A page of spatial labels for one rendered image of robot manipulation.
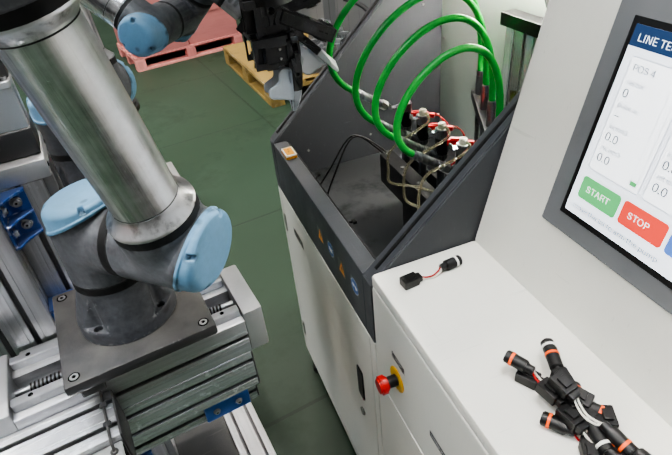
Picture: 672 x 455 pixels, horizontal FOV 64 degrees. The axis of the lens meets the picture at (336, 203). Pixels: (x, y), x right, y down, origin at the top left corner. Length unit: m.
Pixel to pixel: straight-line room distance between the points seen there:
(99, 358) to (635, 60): 0.85
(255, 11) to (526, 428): 0.74
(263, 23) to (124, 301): 0.50
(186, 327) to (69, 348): 0.18
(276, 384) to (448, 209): 1.28
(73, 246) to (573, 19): 0.77
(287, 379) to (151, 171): 1.55
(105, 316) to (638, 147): 0.77
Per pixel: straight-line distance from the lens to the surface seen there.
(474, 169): 0.97
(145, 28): 1.03
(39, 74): 0.56
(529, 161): 0.94
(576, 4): 0.89
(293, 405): 2.03
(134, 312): 0.86
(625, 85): 0.81
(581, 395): 0.81
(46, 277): 1.10
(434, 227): 0.99
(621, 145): 0.81
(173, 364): 0.95
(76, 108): 0.58
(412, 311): 0.91
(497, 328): 0.90
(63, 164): 1.29
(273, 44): 0.94
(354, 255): 1.07
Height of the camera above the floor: 1.63
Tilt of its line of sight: 34 degrees down
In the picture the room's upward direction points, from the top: 6 degrees counter-clockwise
